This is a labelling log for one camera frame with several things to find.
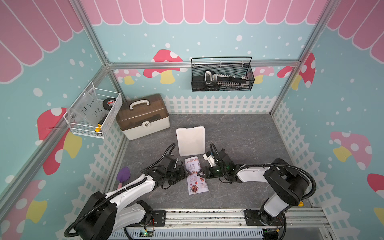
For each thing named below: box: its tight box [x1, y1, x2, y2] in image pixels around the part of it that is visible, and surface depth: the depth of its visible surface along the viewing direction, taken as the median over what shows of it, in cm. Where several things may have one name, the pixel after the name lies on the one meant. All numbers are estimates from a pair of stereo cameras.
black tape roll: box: [102, 97, 117, 111], surface depth 81 cm
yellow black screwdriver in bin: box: [94, 113, 109, 132], surface depth 65 cm
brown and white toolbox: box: [116, 93, 171, 141], surface depth 99 cm
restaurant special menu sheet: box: [184, 156, 210, 195], surface depth 86 cm
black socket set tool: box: [204, 70, 248, 88], surface depth 91 cm
